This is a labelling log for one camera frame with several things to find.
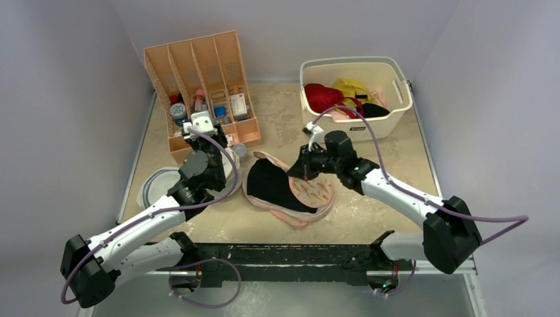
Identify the strawberry print mesh laundry bag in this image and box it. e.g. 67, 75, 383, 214
242, 151, 335, 229

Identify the black bra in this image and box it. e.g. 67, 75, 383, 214
246, 158, 317, 214

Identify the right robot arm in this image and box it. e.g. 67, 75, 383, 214
287, 125, 482, 274

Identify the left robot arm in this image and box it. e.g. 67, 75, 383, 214
60, 122, 233, 308

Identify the white cylindrical mesh laundry bag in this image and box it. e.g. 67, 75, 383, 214
218, 148, 242, 197

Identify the flat white mesh bag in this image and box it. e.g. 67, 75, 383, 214
136, 167, 180, 209

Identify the cream perforated laundry basket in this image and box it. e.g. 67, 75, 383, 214
299, 56, 413, 141

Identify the clear plastic round container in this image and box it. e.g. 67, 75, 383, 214
231, 143, 247, 159

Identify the black garment in basket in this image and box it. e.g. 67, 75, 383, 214
356, 103, 390, 118

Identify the red garment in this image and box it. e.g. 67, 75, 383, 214
304, 83, 361, 119

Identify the blue lid round tin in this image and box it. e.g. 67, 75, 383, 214
169, 102, 188, 127

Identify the pink bottle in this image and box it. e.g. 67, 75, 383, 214
193, 88, 206, 112

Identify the yellow garment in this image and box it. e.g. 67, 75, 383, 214
330, 78, 376, 108

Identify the white medicine box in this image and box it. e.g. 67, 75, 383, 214
230, 93, 248, 117

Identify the pink garment in basket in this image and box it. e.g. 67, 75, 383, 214
370, 90, 388, 109

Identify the orange plastic desk organizer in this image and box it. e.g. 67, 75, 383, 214
143, 30, 262, 163

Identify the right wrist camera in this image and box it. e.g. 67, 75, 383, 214
302, 122, 325, 151

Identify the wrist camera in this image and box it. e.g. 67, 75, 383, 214
186, 110, 217, 135
302, 122, 325, 151

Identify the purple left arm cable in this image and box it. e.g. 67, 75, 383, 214
60, 127, 240, 305

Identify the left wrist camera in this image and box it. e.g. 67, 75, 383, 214
186, 110, 217, 135

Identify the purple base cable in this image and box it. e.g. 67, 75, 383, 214
168, 257, 242, 309

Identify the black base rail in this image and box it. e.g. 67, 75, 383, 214
170, 232, 394, 288

